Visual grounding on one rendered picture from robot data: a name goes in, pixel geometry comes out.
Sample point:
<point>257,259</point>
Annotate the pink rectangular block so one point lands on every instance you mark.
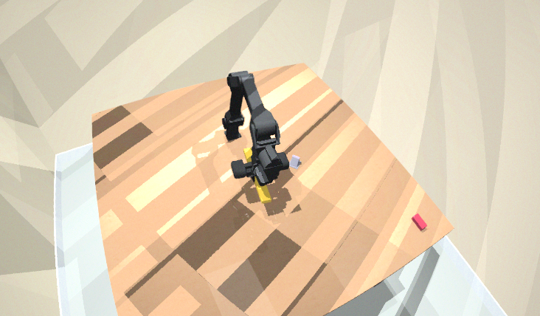
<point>419,222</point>

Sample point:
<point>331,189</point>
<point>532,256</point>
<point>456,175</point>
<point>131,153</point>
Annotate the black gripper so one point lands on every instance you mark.
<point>240,170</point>

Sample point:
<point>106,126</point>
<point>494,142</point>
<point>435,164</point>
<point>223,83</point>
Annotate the yellow bar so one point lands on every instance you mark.
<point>262,191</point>

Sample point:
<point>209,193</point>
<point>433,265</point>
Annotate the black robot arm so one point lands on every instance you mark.
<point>262,125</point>

